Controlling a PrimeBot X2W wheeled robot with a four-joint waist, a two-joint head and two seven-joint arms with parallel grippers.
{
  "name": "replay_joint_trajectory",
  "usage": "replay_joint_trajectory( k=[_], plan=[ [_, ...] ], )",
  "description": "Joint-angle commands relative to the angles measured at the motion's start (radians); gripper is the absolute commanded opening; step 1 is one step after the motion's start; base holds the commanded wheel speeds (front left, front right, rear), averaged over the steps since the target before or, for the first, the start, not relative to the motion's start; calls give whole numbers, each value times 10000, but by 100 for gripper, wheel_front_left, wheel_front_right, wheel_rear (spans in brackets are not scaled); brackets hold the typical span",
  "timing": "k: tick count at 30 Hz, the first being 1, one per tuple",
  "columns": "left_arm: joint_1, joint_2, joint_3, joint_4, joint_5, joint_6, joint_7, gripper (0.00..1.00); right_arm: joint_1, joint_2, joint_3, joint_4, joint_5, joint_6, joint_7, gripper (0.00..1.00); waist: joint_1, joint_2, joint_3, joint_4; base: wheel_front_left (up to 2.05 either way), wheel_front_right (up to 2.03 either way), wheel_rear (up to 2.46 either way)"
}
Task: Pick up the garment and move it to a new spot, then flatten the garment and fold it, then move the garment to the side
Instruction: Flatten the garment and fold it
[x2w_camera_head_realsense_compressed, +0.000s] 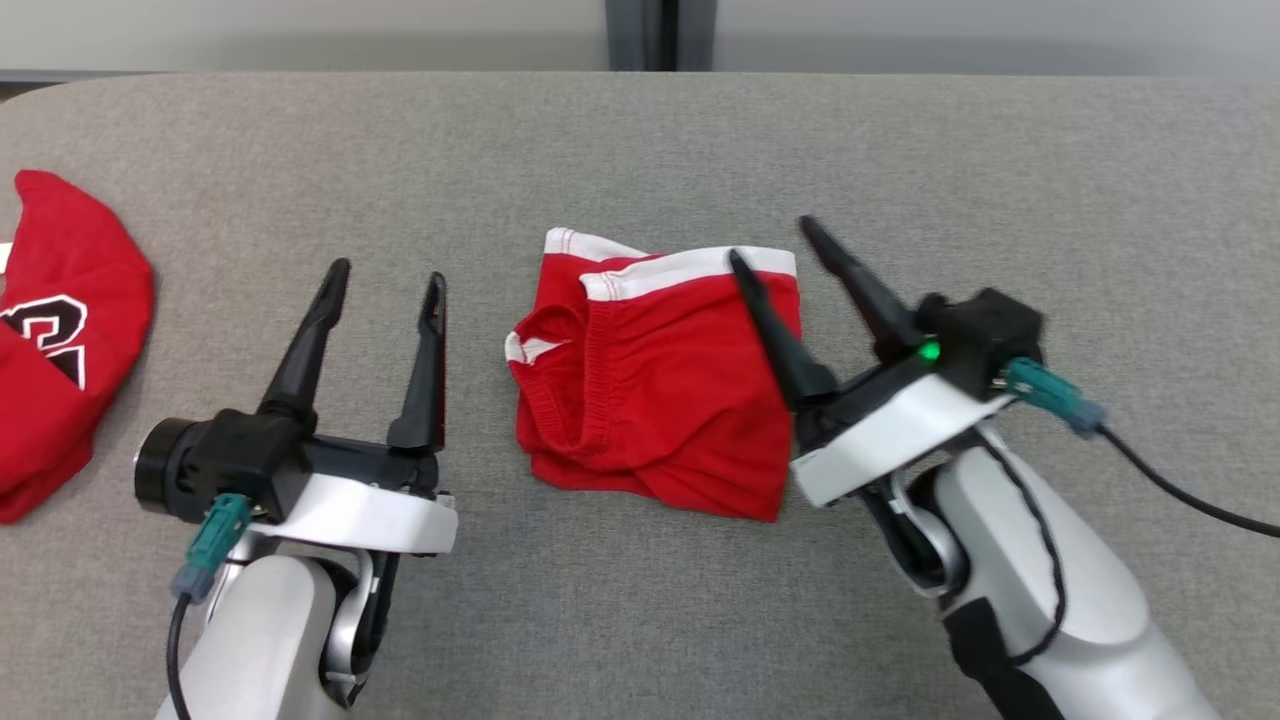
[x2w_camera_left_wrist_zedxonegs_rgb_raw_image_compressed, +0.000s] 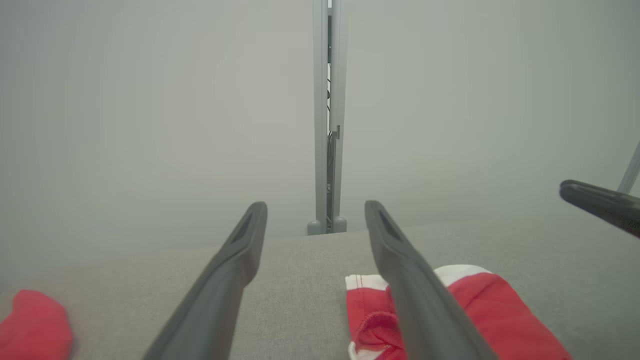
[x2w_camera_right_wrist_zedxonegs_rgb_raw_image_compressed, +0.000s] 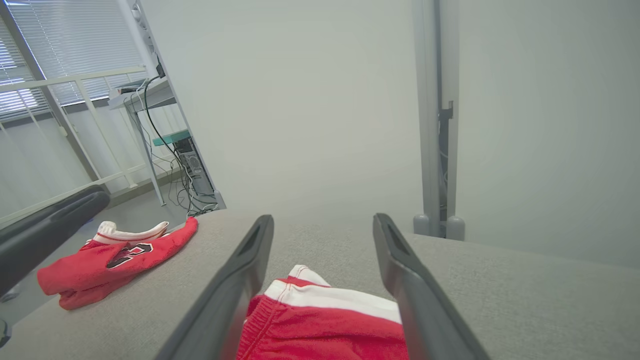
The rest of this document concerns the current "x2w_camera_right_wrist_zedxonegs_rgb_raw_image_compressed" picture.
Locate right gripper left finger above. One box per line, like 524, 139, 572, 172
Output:
155, 214, 275, 360

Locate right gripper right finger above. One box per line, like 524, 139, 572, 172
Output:
372, 213, 491, 360

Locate red shorts with white trim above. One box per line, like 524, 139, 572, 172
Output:
235, 264, 411, 360

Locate red t-shirt with letter print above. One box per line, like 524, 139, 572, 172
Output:
37, 216, 200, 311

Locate grey computer tower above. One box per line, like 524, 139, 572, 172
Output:
172, 137, 216, 197

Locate teal flat box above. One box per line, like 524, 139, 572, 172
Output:
152, 129, 192, 148

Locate white metal railing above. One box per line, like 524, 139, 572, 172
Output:
0, 65, 177, 226

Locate white window blinds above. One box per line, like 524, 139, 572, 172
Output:
0, 0, 151, 124

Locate grey vertical partition frame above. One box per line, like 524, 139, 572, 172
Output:
410, 0, 467, 242

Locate thick black cable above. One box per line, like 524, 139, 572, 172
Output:
142, 74, 202, 207

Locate grey desk with cables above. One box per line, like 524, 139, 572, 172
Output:
116, 0, 227, 211

